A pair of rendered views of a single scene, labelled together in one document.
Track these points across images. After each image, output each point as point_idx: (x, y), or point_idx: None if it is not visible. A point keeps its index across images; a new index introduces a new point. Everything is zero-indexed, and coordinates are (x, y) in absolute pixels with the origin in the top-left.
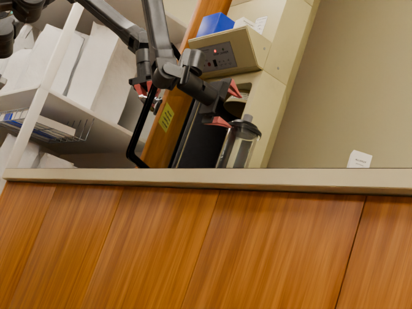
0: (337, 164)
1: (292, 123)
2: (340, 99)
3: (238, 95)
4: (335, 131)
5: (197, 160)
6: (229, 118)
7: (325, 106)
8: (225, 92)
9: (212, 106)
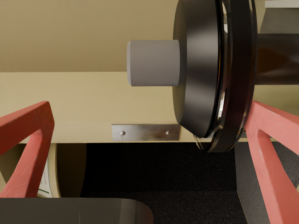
0: (116, 7)
1: None
2: (12, 41)
3: (40, 122)
4: (64, 32)
5: (186, 221)
6: (86, 191)
7: (30, 66)
8: (18, 218)
9: None
